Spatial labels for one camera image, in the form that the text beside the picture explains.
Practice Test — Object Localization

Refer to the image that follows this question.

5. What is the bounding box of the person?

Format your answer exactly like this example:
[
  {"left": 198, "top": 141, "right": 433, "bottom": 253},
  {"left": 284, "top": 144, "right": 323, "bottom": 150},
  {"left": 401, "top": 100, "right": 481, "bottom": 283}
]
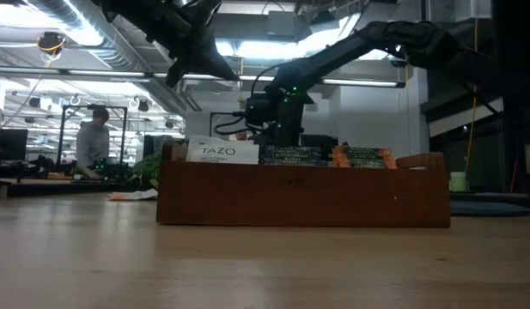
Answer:
[{"left": 75, "top": 107, "right": 112, "bottom": 171}]

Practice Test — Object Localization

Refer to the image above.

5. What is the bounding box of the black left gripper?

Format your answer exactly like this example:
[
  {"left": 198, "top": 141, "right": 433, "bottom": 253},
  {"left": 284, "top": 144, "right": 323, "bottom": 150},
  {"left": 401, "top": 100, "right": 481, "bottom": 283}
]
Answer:
[{"left": 152, "top": 8, "right": 240, "bottom": 89}]

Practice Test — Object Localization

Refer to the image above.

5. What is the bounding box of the yellow hanging cable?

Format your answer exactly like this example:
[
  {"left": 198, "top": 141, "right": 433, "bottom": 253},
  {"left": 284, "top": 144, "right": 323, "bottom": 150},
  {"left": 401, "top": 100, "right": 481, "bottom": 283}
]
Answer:
[{"left": 464, "top": 16, "right": 480, "bottom": 173}]

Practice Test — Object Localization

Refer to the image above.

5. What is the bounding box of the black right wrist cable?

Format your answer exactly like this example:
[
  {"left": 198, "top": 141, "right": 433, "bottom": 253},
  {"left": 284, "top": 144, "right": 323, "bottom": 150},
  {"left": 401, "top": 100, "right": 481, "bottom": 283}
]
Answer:
[{"left": 213, "top": 110, "right": 259, "bottom": 136}]

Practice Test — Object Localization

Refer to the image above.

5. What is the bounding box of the dark blackcurrant tea packet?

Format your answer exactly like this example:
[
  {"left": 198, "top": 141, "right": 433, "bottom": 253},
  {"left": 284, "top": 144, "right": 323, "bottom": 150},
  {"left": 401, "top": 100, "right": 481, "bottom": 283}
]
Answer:
[{"left": 259, "top": 144, "right": 330, "bottom": 167}]

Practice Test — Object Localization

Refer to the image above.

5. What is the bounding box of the small green potted plant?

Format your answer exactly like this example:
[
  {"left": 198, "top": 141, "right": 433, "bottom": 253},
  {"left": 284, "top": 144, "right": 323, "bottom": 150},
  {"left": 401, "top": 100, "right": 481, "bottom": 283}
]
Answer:
[{"left": 133, "top": 149, "right": 163, "bottom": 185}]

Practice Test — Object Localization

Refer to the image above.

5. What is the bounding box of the black computer monitor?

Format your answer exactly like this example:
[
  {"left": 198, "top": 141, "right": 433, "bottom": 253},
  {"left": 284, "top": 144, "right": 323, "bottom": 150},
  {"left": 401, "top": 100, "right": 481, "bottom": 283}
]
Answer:
[{"left": 0, "top": 128, "right": 29, "bottom": 164}]

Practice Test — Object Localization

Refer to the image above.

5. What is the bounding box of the ceiling light strip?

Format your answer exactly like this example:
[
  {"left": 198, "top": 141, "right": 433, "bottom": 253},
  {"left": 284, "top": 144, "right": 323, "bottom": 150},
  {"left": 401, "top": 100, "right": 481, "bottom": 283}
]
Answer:
[
  {"left": 238, "top": 76, "right": 406, "bottom": 88},
  {"left": 0, "top": 67, "right": 155, "bottom": 79}
]

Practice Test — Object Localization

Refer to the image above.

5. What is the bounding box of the black frame stand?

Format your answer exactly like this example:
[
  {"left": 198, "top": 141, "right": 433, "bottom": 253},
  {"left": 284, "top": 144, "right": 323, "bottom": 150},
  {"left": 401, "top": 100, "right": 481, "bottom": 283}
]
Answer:
[{"left": 57, "top": 104, "right": 129, "bottom": 169}]

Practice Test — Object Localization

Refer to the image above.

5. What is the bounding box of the pale green cup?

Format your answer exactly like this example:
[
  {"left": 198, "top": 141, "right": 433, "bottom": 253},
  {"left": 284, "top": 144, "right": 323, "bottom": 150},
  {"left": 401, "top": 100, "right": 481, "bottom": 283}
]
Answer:
[{"left": 448, "top": 171, "right": 468, "bottom": 193}]

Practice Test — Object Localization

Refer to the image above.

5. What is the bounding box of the yellow ceiling cable reel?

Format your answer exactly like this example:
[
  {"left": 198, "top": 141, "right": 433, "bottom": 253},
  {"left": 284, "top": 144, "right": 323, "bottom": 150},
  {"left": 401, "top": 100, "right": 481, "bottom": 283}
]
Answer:
[{"left": 36, "top": 32, "right": 68, "bottom": 57}]

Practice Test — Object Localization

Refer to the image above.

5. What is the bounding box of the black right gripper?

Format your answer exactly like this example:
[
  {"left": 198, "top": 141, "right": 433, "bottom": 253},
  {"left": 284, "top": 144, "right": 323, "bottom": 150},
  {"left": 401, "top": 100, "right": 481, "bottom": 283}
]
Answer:
[{"left": 245, "top": 92, "right": 317, "bottom": 147}]

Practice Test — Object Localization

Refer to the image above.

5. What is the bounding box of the wooden three-compartment tea box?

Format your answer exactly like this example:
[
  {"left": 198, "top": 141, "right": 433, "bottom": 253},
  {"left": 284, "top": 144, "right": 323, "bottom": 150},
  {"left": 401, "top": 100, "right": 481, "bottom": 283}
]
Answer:
[{"left": 155, "top": 143, "right": 452, "bottom": 228}]

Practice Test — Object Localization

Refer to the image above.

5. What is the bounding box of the orange peach tea packet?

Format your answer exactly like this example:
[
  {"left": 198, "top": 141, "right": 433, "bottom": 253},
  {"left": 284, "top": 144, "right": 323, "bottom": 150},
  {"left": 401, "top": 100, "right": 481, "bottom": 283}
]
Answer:
[
  {"left": 332, "top": 154, "right": 398, "bottom": 170},
  {"left": 332, "top": 145, "right": 393, "bottom": 158}
]

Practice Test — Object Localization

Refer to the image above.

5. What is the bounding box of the dark round plate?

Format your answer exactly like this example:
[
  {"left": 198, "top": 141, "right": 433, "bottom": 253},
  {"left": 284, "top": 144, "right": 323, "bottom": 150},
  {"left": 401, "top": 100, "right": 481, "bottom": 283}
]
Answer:
[{"left": 449, "top": 199, "right": 530, "bottom": 218}]

